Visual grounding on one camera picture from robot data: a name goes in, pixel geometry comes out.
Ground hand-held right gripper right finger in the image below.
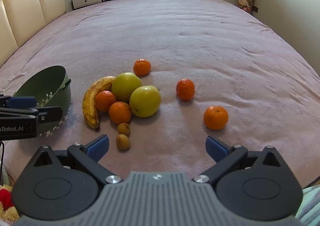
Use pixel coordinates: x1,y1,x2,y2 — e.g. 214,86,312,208
193,135,285,184

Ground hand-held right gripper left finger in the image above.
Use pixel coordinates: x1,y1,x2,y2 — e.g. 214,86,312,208
30,134,123,184

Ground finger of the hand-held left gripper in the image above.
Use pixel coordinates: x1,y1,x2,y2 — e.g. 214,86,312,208
0,107,63,124
0,95,36,109

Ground green colander bowl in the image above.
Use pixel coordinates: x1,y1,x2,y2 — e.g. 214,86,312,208
14,66,72,137

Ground orange mandarin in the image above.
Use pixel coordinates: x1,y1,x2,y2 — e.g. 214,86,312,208
94,90,117,113
108,101,132,125
203,106,229,130
176,79,195,102
133,59,152,77

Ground spotted yellow banana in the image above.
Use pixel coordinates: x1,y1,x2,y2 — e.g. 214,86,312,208
82,76,117,131

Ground green apple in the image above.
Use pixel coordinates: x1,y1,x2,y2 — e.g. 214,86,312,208
111,72,142,104
129,86,162,118

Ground yellow and red plush toy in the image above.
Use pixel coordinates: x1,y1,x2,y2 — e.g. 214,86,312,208
0,183,20,223

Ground cream padded headboard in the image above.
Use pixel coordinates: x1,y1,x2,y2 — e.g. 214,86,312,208
0,0,67,68

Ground teal striped cloth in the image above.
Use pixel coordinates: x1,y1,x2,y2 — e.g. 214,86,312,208
295,186,320,226

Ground pink bed blanket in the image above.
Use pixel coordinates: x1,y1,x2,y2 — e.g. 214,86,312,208
0,0,320,190

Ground black cable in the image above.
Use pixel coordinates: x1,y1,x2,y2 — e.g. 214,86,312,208
0,141,6,175

